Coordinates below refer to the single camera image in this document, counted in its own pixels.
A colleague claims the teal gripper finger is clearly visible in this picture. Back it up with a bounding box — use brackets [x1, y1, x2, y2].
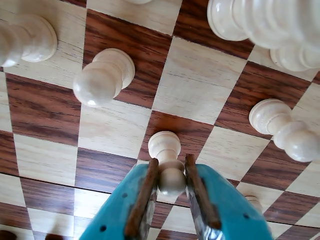
[78, 158, 161, 240]
[184, 153, 274, 240]

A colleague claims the light wooden pawn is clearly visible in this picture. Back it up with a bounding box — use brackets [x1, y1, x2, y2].
[0, 13, 58, 68]
[243, 195, 265, 215]
[248, 98, 320, 163]
[72, 47, 136, 109]
[147, 131, 188, 197]

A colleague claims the wooden folding chessboard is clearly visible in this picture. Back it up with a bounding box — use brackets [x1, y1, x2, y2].
[0, 0, 320, 240]

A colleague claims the light wooden queen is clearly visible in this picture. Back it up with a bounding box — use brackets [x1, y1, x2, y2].
[269, 43, 320, 73]

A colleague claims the light wooden king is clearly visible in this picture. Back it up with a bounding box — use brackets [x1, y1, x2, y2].
[206, 0, 320, 50]

